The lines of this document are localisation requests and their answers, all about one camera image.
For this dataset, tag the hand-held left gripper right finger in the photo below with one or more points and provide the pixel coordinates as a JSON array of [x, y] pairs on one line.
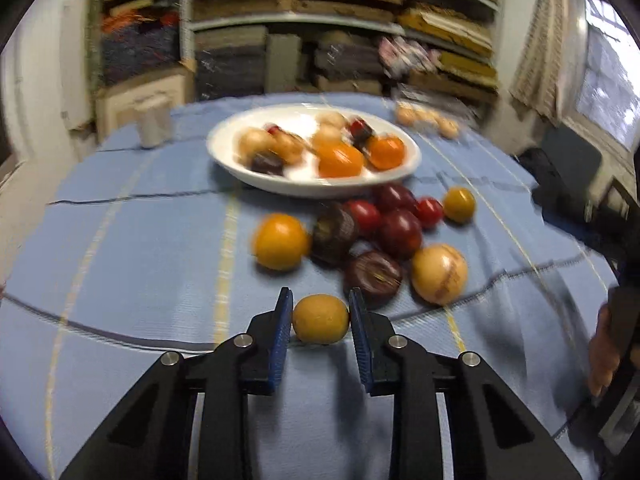
[[361, 345]]

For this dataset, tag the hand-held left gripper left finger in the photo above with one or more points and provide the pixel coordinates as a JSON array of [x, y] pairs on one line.
[[282, 340]]

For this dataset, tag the small tan round fruit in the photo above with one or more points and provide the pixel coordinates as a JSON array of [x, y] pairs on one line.
[[320, 318]]

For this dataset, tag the dark brown mangosteen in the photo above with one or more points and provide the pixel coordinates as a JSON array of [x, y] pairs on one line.
[[334, 232], [267, 163], [374, 272], [365, 137]]

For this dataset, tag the yellow orange tomato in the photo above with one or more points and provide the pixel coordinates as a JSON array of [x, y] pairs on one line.
[[280, 241], [459, 204]]

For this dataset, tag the beige round fruit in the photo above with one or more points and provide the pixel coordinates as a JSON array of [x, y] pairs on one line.
[[327, 136], [439, 274], [255, 143], [332, 120], [289, 147]]

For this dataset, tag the dark red plum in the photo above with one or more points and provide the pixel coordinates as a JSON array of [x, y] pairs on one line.
[[395, 196], [400, 232], [364, 216]]

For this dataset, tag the small red tomato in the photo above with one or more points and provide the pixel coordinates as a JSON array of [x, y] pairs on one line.
[[356, 124], [430, 211], [272, 130]]

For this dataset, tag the white oval plate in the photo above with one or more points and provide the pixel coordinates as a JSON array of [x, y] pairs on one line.
[[300, 185]]

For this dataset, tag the orange mandarin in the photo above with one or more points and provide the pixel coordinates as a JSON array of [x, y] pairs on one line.
[[341, 160], [386, 152]]

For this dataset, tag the group of pale orange fruits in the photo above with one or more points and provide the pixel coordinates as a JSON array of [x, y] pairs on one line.
[[425, 117]]

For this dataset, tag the person's right hand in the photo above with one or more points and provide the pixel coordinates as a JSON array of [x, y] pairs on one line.
[[602, 355]]

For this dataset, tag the clear plastic clamshell box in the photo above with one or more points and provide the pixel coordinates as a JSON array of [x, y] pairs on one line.
[[430, 105]]

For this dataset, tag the silver drinks can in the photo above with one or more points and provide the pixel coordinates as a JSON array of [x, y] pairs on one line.
[[152, 125]]

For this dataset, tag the bright window with lace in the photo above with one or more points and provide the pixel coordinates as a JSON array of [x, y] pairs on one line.
[[605, 85]]

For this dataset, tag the checkered curtain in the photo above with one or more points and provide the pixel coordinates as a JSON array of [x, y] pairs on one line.
[[545, 60]]

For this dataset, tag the pink cloth bundle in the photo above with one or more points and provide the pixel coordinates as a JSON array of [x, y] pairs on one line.
[[405, 55]]

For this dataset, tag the white metal shelf rack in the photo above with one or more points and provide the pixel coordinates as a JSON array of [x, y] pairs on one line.
[[235, 21]]

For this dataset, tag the stack of blue red boxes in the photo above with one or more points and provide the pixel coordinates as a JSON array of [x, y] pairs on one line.
[[140, 50]]

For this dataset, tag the beige picture frame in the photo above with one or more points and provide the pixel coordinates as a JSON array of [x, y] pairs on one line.
[[125, 100]]

